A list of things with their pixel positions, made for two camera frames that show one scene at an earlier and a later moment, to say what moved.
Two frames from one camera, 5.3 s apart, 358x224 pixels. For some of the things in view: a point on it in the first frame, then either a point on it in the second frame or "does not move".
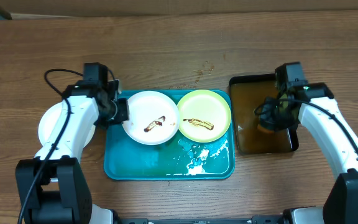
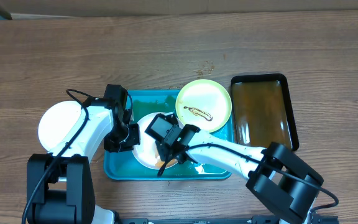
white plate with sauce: x=153 y=117 → x=146 y=154
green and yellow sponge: x=266 y=130 → x=169 y=163
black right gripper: x=266 y=117 → x=165 y=149
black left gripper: x=123 y=114 → x=112 y=147
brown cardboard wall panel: x=123 y=8 does not move
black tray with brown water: x=247 y=92 does not move
